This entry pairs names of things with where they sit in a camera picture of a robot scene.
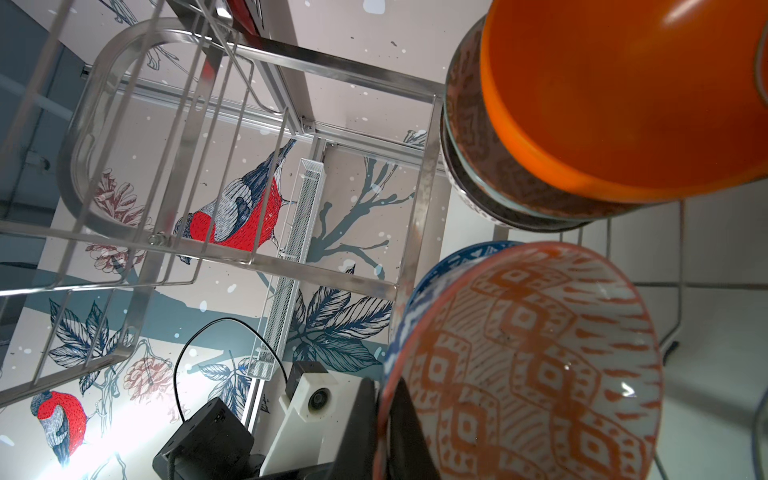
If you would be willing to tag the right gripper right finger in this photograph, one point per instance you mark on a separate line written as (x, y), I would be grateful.
(408, 455)

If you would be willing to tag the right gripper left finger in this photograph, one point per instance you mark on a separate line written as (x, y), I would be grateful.
(358, 446)

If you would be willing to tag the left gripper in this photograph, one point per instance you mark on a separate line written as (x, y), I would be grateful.
(214, 444)

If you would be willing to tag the red patterned bowl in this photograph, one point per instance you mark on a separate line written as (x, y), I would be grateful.
(540, 362)

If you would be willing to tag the dark blue patterned bowl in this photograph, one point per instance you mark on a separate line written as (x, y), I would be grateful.
(438, 279)

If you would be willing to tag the white brown lattice bowl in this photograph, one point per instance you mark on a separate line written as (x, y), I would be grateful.
(482, 204)

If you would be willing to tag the green patterned bowl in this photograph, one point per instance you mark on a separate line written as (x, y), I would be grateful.
(487, 161)

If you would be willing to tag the steel two-tier dish rack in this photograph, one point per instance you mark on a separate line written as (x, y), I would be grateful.
(362, 218)

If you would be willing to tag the orange plastic bowl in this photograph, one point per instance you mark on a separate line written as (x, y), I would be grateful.
(630, 101)

